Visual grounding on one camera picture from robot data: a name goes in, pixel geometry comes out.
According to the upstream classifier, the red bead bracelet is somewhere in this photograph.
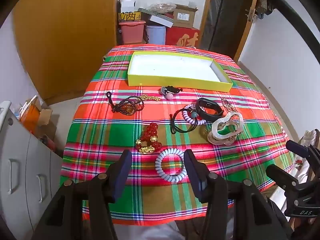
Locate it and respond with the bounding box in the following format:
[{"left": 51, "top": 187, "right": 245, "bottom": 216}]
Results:
[{"left": 136, "top": 123, "right": 163, "bottom": 154}]

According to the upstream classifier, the brown cardboard box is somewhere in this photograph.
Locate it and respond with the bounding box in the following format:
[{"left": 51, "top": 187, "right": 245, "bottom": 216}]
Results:
[{"left": 172, "top": 4, "right": 198, "bottom": 29}]

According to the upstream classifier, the metal door lock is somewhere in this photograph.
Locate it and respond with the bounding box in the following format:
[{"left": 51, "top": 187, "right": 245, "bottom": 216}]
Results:
[{"left": 246, "top": 6, "right": 258, "bottom": 22}]

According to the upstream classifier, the yellow cardboard box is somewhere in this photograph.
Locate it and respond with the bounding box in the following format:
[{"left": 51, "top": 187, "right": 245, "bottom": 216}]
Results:
[{"left": 127, "top": 51, "right": 233, "bottom": 93}]

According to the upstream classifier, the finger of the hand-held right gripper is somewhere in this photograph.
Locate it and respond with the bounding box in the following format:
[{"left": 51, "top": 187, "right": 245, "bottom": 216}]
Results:
[
  {"left": 286, "top": 140, "right": 320, "bottom": 167},
  {"left": 266, "top": 164, "right": 302, "bottom": 198}
]

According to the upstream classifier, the white cabinet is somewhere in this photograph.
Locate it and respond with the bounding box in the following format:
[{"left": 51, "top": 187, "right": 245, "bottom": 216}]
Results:
[{"left": 0, "top": 101, "right": 64, "bottom": 235}]

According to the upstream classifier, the red box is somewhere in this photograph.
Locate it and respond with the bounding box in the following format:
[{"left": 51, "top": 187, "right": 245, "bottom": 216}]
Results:
[{"left": 166, "top": 26, "right": 200, "bottom": 48}]

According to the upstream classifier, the white paper box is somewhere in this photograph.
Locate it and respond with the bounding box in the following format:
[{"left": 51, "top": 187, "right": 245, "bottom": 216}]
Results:
[{"left": 118, "top": 0, "right": 137, "bottom": 13}]

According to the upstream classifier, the orange bag in cardboard box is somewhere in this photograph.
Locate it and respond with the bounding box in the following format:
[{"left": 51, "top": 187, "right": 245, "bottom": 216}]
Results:
[{"left": 20, "top": 102, "right": 40, "bottom": 133}]

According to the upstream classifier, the white box striped edge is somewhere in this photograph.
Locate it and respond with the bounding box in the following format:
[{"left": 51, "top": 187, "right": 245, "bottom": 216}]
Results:
[{"left": 149, "top": 14, "right": 174, "bottom": 28}]

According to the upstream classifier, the black hose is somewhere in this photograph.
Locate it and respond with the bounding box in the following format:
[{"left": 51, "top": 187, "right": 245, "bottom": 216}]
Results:
[{"left": 246, "top": 0, "right": 320, "bottom": 63}]

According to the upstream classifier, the plaid tablecloth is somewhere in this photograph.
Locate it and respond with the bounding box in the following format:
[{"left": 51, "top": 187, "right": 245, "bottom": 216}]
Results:
[{"left": 61, "top": 44, "right": 295, "bottom": 227}]

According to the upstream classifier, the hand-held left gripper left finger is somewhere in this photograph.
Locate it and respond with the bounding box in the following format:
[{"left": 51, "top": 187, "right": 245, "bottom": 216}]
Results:
[{"left": 31, "top": 149, "right": 133, "bottom": 240}]

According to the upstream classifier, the clear plastic bag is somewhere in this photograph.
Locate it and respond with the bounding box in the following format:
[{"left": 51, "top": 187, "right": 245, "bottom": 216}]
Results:
[{"left": 147, "top": 3, "right": 177, "bottom": 14}]

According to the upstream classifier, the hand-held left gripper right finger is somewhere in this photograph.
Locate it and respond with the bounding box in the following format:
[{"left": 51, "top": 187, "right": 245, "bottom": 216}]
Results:
[{"left": 184, "top": 149, "right": 293, "bottom": 240}]

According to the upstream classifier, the clear hair claw clip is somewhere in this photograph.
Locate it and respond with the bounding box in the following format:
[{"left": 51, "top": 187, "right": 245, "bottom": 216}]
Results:
[{"left": 207, "top": 112, "right": 244, "bottom": 147}]

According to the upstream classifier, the wooden door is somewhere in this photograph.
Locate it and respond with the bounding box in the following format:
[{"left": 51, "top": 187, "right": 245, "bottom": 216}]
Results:
[{"left": 200, "top": 0, "right": 259, "bottom": 60}]

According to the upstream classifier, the striped box lid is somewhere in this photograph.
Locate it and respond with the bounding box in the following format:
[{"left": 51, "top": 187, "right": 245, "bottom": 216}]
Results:
[{"left": 138, "top": 8, "right": 174, "bottom": 20}]

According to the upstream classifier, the lavender bucket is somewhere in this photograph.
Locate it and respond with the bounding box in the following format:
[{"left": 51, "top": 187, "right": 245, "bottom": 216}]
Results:
[{"left": 146, "top": 25, "right": 167, "bottom": 45}]

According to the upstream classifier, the yellow tin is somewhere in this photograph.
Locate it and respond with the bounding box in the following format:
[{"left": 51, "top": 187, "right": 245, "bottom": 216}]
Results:
[{"left": 118, "top": 11, "right": 142, "bottom": 22}]

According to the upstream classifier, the brown bead bracelet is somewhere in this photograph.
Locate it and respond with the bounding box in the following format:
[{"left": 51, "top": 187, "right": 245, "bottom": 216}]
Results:
[{"left": 106, "top": 91, "right": 145, "bottom": 116}]

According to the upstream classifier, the hair tie with pastel balls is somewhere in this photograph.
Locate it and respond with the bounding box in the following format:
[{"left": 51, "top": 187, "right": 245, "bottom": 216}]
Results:
[{"left": 160, "top": 85, "right": 184, "bottom": 100}]

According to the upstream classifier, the gold chain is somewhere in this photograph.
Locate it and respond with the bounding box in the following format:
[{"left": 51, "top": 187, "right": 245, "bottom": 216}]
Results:
[{"left": 134, "top": 94, "right": 160, "bottom": 103}]

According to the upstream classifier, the black smart band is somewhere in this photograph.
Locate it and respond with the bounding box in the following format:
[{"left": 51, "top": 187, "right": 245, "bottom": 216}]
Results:
[{"left": 195, "top": 98, "right": 225, "bottom": 122}]

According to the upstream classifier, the white spiral hair tie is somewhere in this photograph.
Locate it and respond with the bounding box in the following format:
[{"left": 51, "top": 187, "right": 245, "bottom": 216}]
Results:
[{"left": 155, "top": 149, "right": 187, "bottom": 182}]

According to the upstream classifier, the black hair tie teal bead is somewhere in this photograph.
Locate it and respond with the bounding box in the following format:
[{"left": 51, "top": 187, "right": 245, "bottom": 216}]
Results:
[{"left": 169, "top": 106, "right": 200, "bottom": 134}]

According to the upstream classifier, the pink plastic bin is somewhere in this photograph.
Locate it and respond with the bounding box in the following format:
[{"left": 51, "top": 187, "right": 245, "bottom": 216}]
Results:
[{"left": 118, "top": 20, "right": 146, "bottom": 45}]

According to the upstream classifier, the gold hair clip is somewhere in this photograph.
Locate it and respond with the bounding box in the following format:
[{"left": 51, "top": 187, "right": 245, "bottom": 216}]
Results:
[{"left": 221, "top": 97, "right": 237, "bottom": 113}]

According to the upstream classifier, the wooden wardrobe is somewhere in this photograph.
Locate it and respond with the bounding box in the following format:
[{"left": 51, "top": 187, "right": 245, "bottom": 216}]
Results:
[{"left": 12, "top": 0, "right": 118, "bottom": 105}]

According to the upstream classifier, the white floral cloth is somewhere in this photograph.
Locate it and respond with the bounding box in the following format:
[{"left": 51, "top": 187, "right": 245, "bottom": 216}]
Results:
[{"left": 287, "top": 129, "right": 320, "bottom": 188}]

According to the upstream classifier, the small open cardboard box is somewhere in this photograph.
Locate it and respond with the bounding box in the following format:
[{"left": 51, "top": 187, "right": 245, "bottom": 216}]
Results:
[{"left": 37, "top": 109, "right": 57, "bottom": 140}]

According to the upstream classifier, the purple spiral hair tie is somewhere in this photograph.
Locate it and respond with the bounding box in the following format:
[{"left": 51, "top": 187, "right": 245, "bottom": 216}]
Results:
[{"left": 182, "top": 104, "right": 208, "bottom": 125}]

